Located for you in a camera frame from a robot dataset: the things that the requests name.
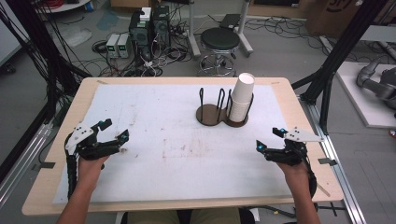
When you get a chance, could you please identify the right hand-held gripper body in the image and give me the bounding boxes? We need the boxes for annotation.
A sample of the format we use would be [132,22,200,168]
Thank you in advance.
[264,126,325,167]

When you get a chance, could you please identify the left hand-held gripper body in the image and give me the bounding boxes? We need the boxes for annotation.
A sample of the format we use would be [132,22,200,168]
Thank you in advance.
[64,121,121,161]

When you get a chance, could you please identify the stack of white paper cups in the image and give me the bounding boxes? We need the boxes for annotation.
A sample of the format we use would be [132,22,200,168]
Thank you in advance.
[228,72,256,123]

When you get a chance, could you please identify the brown cup holder wire loops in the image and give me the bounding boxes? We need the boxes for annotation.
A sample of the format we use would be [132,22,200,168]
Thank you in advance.
[195,87,255,129]

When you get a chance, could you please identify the person's left hand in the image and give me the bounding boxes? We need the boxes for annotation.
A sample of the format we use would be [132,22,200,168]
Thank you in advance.
[76,154,110,190]

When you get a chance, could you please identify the person's right hand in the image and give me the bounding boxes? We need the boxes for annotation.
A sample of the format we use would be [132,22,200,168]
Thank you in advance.
[275,161,313,190]

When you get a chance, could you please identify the white table mat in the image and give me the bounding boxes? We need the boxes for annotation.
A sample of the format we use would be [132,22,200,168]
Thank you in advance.
[52,83,294,205]

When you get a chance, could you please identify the light wooden table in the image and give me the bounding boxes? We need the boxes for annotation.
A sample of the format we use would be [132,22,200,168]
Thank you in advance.
[21,77,346,217]

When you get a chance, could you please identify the white platform board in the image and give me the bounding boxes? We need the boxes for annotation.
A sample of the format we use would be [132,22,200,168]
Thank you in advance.
[335,61,396,130]

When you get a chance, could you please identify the grey bench power supply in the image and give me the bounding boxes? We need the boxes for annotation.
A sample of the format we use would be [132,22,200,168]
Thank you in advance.
[117,33,133,60]
[106,33,120,60]

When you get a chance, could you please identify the black computer tower white top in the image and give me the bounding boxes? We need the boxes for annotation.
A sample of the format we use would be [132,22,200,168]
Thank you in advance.
[128,7,154,61]

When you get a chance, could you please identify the white metal stand leg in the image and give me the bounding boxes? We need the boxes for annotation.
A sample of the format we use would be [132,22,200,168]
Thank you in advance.
[236,0,255,59]
[186,0,203,59]

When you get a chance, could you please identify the black round stool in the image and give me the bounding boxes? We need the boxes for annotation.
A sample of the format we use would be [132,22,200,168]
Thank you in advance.
[196,27,242,77]

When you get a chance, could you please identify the black flat device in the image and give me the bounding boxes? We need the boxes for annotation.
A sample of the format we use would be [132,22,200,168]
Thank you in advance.
[219,13,242,30]

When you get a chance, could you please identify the white cabinet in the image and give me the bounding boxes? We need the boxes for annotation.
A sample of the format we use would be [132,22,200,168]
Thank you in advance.
[0,0,30,68]

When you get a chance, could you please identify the white round table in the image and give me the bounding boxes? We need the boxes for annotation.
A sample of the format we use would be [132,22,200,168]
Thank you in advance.
[33,0,92,14]

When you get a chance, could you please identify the brown cardboard box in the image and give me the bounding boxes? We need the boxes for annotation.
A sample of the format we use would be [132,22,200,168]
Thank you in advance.
[305,0,396,39]

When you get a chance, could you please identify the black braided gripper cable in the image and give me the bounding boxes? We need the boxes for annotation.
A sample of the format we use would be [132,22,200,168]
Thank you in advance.
[64,138,78,201]
[301,146,318,200]

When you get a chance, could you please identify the aluminium rail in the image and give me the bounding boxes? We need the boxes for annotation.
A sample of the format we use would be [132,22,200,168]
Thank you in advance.
[298,95,369,224]
[0,121,54,209]

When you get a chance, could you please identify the tangle of floor cables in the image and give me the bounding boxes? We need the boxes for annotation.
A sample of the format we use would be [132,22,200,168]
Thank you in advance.
[90,18,195,78]

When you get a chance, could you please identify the black metal frame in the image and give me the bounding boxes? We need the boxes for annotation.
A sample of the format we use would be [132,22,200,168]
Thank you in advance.
[0,0,92,185]
[290,0,390,135]

